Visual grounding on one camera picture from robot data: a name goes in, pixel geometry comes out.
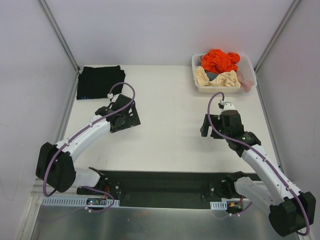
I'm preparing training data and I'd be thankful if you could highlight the black t-shirt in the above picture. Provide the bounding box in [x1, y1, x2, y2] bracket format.
[76, 65, 126, 100]

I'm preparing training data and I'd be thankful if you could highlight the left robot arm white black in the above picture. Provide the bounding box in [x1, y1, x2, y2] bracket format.
[35, 94, 141, 195]

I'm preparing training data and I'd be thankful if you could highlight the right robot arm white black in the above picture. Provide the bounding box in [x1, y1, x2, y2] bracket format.
[200, 110, 316, 237]

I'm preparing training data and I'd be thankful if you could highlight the pink t-shirt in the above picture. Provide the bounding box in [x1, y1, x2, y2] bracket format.
[236, 71, 254, 93]

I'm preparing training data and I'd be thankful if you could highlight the cream t-shirt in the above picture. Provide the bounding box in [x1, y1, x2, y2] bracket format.
[193, 66, 241, 88]

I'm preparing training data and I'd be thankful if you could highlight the white plastic basket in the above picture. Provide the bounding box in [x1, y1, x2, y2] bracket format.
[191, 54, 257, 95]

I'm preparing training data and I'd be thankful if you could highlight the grey-blue t-shirt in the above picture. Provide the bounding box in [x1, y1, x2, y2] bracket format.
[206, 72, 218, 81]

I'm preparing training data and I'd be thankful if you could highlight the orange t-shirt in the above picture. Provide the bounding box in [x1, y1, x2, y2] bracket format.
[201, 49, 241, 74]

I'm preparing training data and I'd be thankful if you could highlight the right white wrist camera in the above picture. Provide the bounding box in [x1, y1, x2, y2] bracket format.
[218, 99, 236, 113]

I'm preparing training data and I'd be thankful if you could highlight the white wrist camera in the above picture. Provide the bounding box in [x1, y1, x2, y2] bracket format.
[218, 99, 236, 113]
[107, 93, 114, 99]

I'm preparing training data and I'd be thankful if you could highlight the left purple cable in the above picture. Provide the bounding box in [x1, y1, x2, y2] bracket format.
[42, 82, 137, 213]

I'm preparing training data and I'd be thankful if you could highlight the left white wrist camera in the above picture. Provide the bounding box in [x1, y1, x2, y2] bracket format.
[107, 93, 114, 99]

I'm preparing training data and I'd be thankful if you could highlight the right slotted cable duct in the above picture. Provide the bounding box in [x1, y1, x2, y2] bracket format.
[210, 200, 228, 211]

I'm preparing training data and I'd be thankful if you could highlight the slotted cable duct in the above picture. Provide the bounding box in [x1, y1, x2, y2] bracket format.
[41, 197, 120, 208]
[210, 200, 228, 211]

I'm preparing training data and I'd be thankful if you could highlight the left slotted cable duct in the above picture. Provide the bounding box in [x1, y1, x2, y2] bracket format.
[41, 197, 120, 208]

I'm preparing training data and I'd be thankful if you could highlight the left aluminium frame post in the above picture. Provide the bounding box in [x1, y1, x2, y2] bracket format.
[37, 0, 81, 72]

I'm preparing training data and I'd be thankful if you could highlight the aluminium frame post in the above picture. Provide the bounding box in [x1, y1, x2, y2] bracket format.
[37, 0, 81, 72]
[251, 0, 302, 74]

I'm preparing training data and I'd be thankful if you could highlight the aluminium front rail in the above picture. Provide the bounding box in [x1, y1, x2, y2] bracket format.
[31, 178, 77, 197]

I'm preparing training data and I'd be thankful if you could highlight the right aluminium frame post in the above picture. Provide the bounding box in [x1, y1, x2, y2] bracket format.
[251, 0, 302, 74]

